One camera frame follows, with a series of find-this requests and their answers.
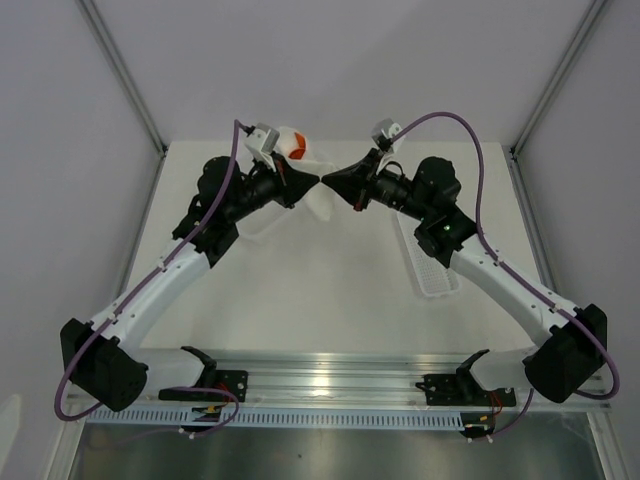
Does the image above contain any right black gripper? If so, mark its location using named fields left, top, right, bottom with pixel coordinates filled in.
left=322, top=148, right=431, bottom=223

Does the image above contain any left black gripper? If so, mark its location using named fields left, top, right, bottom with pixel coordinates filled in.
left=226, top=151, right=319, bottom=224

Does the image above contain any orange plastic spoon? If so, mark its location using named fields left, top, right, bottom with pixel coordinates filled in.
left=288, top=132, right=307, bottom=160

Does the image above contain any white paper napkin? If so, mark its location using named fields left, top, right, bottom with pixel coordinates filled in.
left=271, top=124, right=337, bottom=222

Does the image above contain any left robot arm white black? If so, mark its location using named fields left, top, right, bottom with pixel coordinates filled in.
left=60, top=156, right=320, bottom=412

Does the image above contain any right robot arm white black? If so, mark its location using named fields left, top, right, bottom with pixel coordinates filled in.
left=322, top=149, right=607, bottom=404

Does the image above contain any large white plastic basket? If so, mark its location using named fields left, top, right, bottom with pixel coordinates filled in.
left=238, top=126, right=337, bottom=241

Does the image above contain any small white utensil tray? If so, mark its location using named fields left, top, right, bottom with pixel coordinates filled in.
left=396, top=213, right=461, bottom=300

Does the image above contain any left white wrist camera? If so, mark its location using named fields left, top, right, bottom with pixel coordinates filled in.
left=244, top=123, right=280, bottom=163

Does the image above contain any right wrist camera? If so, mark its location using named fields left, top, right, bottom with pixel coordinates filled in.
left=371, top=118, right=402, bottom=152

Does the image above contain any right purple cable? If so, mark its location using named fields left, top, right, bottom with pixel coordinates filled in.
left=389, top=112, right=622, bottom=441

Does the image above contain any right aluminium frame post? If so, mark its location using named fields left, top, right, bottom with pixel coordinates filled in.
left=510, top=0, right=613, bottom=158

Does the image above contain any aluminium frame post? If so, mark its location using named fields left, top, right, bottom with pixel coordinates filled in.
left=74, top=0, right=168, bottom=157
left=510, top=0, right=613, bottom=158

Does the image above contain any aluminium mounting rail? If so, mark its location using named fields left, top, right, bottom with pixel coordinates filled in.
left=67, top=348, right=612, bottom=414

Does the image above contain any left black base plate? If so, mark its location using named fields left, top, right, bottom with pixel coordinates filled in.
left=158, top=370, right=249, bottom=403

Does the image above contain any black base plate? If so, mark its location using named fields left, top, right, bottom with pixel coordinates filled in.
left=158, top=370, right=249, bottom=403
left=415, top=374, right=517, bottom=407

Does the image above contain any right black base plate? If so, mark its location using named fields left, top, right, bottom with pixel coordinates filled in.
left=415, top=374, right=517, bottom=407

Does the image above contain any white slotted cable duct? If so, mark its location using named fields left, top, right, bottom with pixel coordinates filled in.
left=88, top=406, right=464, bottom=431

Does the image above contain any left aluminium frame post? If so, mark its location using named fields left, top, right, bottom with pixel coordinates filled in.
left=74, top=0, right=168, bottom=157

